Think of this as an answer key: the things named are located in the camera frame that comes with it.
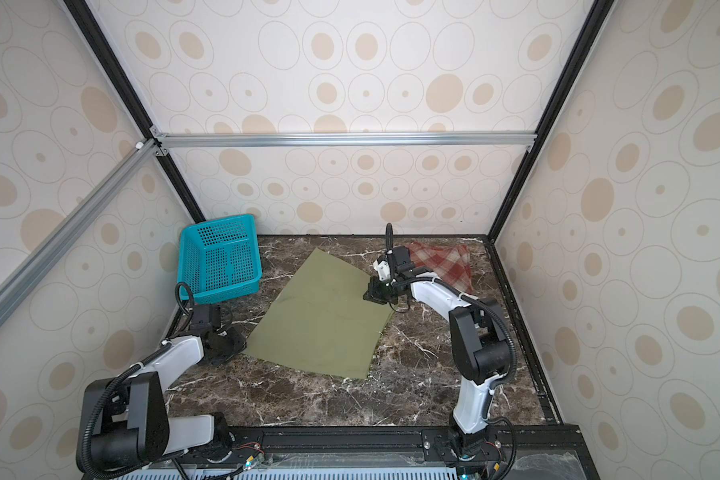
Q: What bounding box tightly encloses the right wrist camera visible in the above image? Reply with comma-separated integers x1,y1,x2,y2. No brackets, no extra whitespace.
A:
372,258,392,283

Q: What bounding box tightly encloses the teal plastic basket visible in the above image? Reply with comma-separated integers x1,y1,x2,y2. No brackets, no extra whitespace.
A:
177,214,262,304

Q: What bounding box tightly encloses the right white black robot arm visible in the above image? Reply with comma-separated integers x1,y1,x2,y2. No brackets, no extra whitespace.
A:
363,224,517,435

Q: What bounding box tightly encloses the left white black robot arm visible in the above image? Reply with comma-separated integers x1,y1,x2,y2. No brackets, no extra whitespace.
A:
76,282,246,479

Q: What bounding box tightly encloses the red plaid skirt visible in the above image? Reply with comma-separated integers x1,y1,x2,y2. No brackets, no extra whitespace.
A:
406,241,474,294

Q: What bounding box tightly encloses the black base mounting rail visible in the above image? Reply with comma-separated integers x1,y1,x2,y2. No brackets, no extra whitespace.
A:
82,424,601,480

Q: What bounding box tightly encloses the olive green skirt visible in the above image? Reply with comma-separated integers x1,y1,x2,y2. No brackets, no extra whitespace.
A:
244,249,393,379

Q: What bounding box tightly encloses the diagonal aluminium left rail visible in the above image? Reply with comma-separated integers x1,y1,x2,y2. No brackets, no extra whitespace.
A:
0,139,158,328

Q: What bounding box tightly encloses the horizontal aluminium back rail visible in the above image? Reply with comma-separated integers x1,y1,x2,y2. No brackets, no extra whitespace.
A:
157,131,536,148

